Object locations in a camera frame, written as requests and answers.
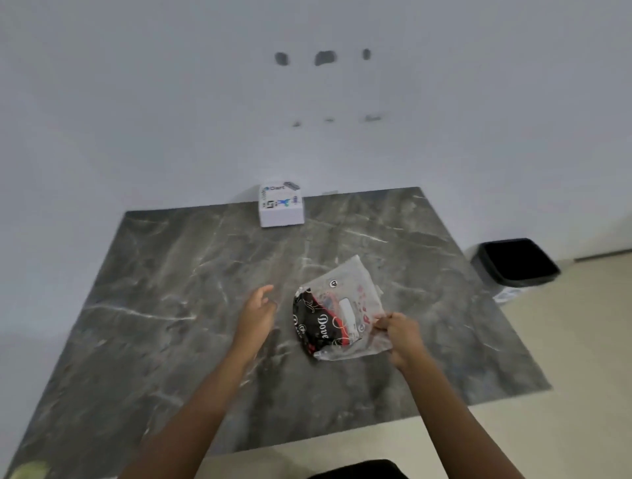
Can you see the clear plastic bag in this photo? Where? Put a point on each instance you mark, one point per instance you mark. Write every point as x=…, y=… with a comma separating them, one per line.
x=353, y=296

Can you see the yellow-green round object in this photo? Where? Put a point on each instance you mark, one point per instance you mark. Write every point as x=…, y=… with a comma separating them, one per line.
x=30, y=471

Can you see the white crumpled plastic bag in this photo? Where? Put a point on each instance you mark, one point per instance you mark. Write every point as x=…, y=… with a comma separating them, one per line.
x=508, y=294

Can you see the black and red printed garment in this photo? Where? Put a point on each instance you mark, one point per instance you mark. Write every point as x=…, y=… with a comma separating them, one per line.
x=316, y=323

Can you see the person's right hand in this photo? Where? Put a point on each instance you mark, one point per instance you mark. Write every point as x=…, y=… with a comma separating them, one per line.
x=404, y=340

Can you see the person's left hand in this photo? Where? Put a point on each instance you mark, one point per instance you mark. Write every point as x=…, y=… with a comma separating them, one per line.
x=254, y=323

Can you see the person's right forearm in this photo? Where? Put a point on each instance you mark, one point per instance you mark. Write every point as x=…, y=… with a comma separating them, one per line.
x=454, y=419

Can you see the black trash bin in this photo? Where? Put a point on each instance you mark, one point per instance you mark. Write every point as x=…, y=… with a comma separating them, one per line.
x=516, y=262

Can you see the person's right fingers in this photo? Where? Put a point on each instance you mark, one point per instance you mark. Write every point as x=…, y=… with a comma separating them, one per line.
x=385, y=322

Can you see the white cardboard box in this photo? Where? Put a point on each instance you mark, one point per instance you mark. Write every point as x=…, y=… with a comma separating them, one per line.
x=280, y=206

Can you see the person's left thumb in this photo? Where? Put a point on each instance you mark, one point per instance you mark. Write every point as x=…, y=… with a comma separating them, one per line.
x=273, y=308

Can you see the person's dark clothing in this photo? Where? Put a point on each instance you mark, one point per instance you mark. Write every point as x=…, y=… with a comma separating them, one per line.
x=358, y=470

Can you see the person's left forearm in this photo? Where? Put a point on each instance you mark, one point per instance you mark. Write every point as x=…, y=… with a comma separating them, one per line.
x=197, y=414

